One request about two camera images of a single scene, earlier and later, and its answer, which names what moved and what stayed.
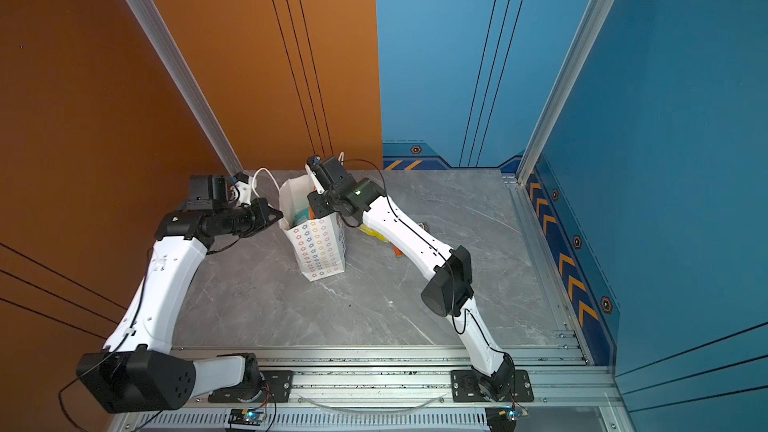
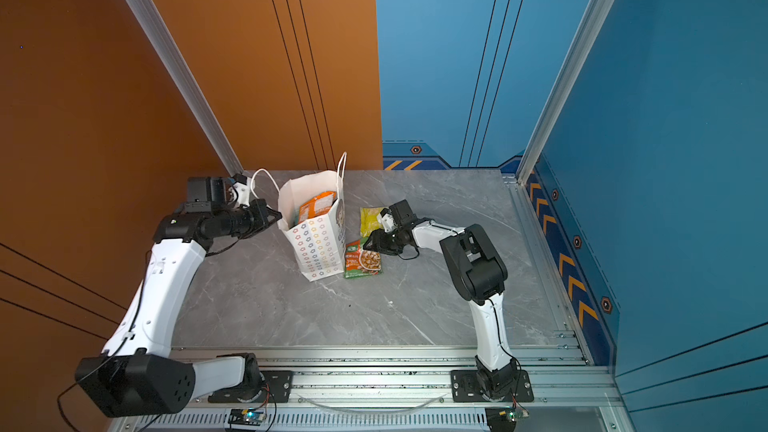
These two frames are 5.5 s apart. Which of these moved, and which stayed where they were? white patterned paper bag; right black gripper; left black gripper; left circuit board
Moved: right black gripper
Stayed: white patterned paper bag; left black gripper; left circuit board
